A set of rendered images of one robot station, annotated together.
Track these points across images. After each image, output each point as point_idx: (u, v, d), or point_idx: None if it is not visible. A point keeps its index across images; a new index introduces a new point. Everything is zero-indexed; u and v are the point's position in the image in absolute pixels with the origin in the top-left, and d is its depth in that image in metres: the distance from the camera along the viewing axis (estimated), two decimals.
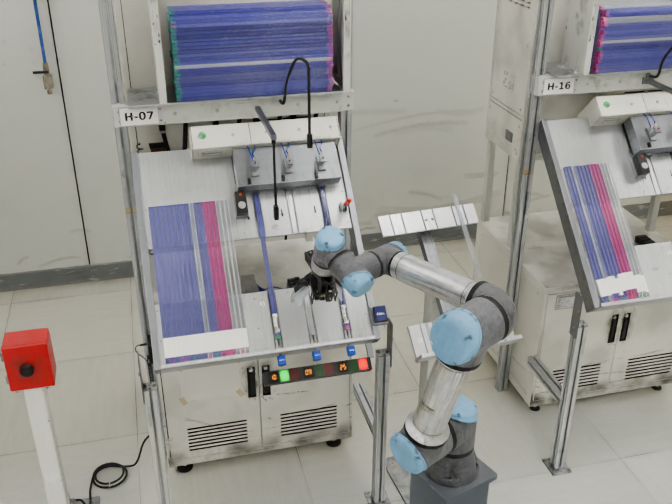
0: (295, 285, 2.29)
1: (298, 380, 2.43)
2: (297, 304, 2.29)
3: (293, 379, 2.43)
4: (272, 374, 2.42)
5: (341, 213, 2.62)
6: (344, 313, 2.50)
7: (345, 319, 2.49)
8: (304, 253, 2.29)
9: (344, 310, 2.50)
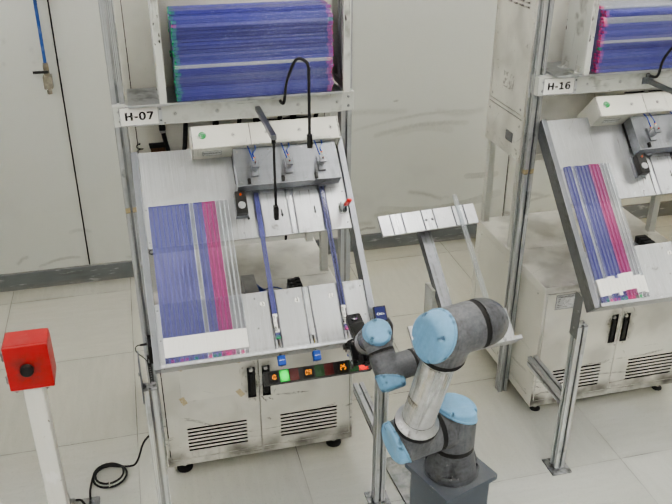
0: None
1: (298, 380, 2.43)
2: None
3: (293, 379, 2.43)
4: (272, 374, 2.42)
5: (341, 213, 2.62)
6: (344, 314, 2.50)
7: (345, 319, 2.49)
8: (346, 317, 2.35)
9: (344, 310, 2.50)
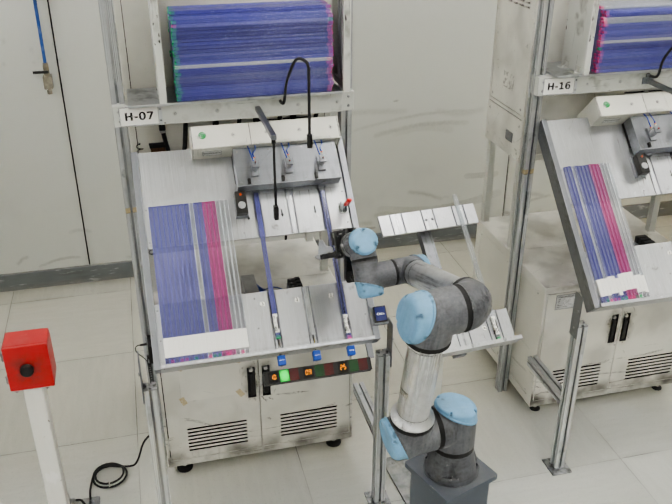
0: None
1: (298, 380, 2.43)
2: None
3: (293, 379, 2.43)
4: (272, 374, 2.42)
5: (341, 213, 2.62)
6: (346, 323, 2.49)
7: (347, 329, 2.48)
8: None
9: (346, 319, 2.49)
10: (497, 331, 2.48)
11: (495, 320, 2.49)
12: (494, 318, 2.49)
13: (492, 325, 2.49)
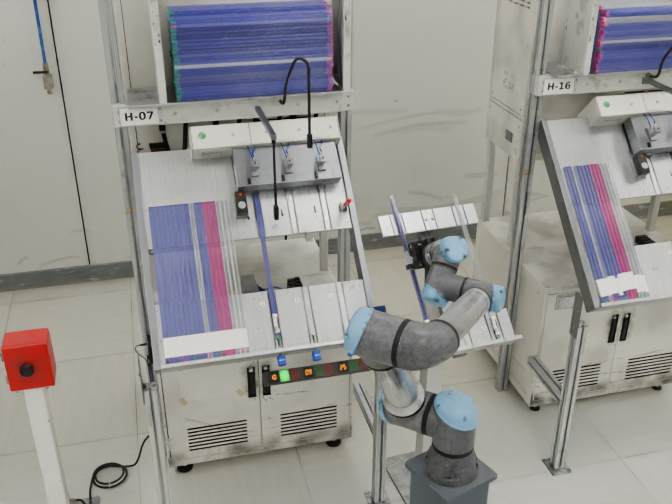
0: None
1: (298, 380, 2.43)
2: None
3: (293, 379, 2.43)
4: (272, 374, 2.42)
5: (341, 213, 2.62)
6: None
7: None
8: None
9: None
10: (497, 331, 2.48)
11: (495, 320, 2.49)
12: (494, 318, 2.49)
13: (492, 325, 2.49)
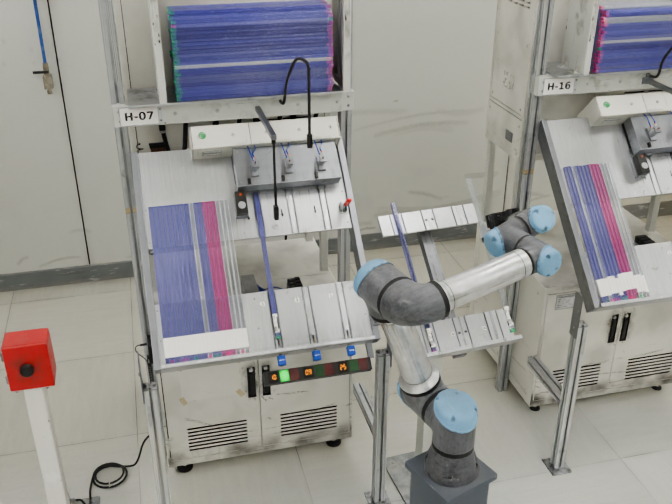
0: None
1: (298, 380, 2.43)
2: None
3: (293, 379, 2.43)
4: (272, 374, 2.42)
5: (341, 213, 2.62)
6: (430, 337, 2.42)
7: (432, 343, 2.42)
8: None
9: (430, 333, 2.43)
10: (511, 322, 2.39)
11: (509, 310, 2.40)
12: (508, 308, 2.40)
13: (505, 316, 2.40)
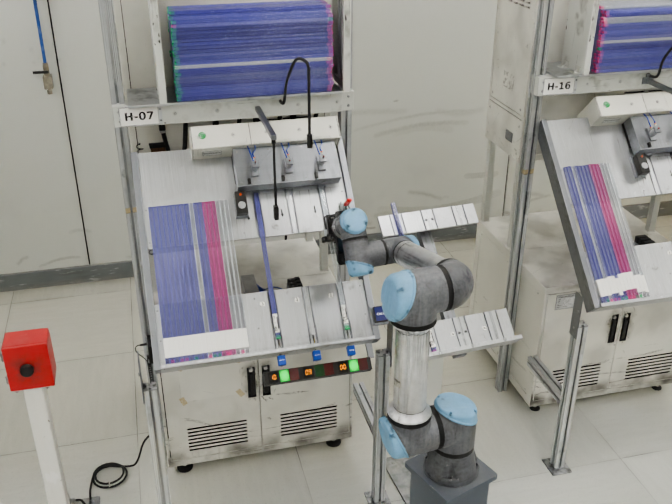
0: None
1: (298, 380, 2.43)
2: None
3: (293, 379, 2.43)
4: (272, 374, 2.42)
5: None
6: (430, 337, 2.42)
7: (432, 343, 2.42)
8: None
9: (430, 333, 2.43)
10: (346, 320, 2.49)
11: (345, 309, 2.51)
12: (344, 307, 2.51)
13: (342, 314, 2.50)
